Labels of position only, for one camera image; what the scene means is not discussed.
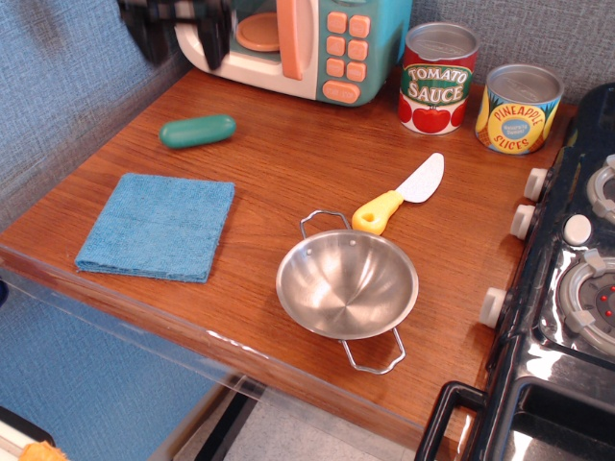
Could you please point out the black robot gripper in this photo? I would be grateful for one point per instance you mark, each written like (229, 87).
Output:
(145, 23)

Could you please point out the green toy cucumber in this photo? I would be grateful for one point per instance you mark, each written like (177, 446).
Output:
(197, 131)

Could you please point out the small steel two-handled bowl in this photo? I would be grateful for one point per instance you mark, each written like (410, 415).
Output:
(347, 284)

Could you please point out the teal and white toy microwave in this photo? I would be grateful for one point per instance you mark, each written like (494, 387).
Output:
(337, 52)

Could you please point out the folded blue cloth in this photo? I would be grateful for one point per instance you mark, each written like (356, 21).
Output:
(158, 227)

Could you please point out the tomato sauce can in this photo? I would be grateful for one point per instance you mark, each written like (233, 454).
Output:
(437, 72)

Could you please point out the pineapple slices can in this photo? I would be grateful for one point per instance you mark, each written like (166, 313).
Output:
(518, 107)

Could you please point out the white stove knob rear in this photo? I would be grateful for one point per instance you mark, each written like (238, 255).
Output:
(535, 183)

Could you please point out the white stove knob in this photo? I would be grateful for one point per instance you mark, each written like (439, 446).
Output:
(492, 306)
(535, 183)
(521, 221)

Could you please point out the white stove knob middle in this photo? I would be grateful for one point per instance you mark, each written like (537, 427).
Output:
(521, 221)

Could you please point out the white stove knob front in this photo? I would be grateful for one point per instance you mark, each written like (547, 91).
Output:
(492, 306)

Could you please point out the orange object bottom left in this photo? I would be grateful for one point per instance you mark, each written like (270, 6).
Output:
(21, 440)

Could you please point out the black toy stove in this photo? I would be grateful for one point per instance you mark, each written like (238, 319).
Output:
(550, 386)

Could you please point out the yellow-handled toy knife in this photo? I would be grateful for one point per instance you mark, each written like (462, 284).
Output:
(418, 187)

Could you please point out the black oven door handle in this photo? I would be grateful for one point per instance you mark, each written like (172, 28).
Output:
(453, 394)

